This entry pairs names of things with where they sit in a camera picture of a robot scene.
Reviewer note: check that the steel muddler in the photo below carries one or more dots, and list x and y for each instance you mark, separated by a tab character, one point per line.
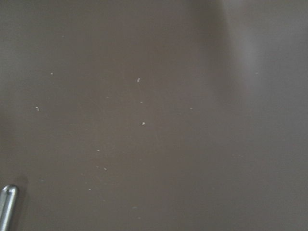
8	197

